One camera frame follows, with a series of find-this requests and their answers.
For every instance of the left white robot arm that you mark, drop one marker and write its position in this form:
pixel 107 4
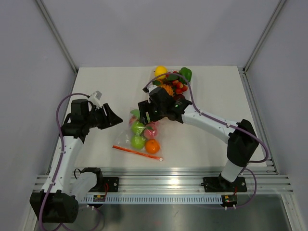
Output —
pixel 58 200

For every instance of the pink peach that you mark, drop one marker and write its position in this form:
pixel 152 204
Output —
pixel 151 130

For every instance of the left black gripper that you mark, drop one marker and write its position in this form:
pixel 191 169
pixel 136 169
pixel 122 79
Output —
pixel 110 120

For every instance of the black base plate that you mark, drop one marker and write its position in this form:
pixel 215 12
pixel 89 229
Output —
pixel 109 184
pixel 211 184

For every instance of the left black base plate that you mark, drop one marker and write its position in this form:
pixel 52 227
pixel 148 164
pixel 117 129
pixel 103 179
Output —
pixel 109 184

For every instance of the white plastic basket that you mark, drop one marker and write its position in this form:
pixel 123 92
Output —
pixel 187 94

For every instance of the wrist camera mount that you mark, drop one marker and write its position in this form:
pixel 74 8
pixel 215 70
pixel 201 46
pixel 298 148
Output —
pixel 95 99
pixel 149 88

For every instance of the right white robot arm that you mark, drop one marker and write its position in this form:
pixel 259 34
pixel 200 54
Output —
pixel 238 136

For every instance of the green bell pepper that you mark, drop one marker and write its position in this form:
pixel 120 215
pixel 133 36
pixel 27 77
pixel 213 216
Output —
pixel 187 73

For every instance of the white slotted cable duct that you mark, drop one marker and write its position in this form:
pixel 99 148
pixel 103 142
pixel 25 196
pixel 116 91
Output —
pixel 97 199

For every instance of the green leaf with stem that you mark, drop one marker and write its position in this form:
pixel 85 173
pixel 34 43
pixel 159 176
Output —
pixel 167 80

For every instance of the aluminium mounting rail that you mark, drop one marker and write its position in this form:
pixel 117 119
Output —
pixel 187 180

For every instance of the yellow lemon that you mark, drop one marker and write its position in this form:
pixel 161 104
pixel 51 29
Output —
pixel 160 72

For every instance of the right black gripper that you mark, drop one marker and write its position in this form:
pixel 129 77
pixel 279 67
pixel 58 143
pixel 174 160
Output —
pixel 145 107

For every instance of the dark purple fruit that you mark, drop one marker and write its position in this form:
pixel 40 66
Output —
pixel 179 97

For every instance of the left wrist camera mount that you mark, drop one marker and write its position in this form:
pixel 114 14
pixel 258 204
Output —
pixel 95 99

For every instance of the clear zip top bag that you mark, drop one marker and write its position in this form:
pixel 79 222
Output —
pixel 122 143

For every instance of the green lime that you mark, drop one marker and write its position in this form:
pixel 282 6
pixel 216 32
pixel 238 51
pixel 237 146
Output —
pixel 137 128

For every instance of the green apple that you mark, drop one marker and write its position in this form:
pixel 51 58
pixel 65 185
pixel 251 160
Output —
pixel 137 142

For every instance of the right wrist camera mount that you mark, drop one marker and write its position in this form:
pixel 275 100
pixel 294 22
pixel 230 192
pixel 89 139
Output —
pixel 149 88

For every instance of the orange spiky horned melon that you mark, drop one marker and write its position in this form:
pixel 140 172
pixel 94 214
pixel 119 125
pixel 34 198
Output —
pixel 168 88

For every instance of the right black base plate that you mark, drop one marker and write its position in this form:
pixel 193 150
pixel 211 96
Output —
pixel 211 184

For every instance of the red strawberry bunch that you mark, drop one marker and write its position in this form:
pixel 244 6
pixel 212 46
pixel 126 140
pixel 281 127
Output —
pixel 178 87

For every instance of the orange fruit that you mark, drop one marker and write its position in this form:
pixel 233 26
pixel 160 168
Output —
pixel 152 146

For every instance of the green cucumber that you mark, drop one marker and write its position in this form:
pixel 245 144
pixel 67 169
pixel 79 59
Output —
pixel 135 113

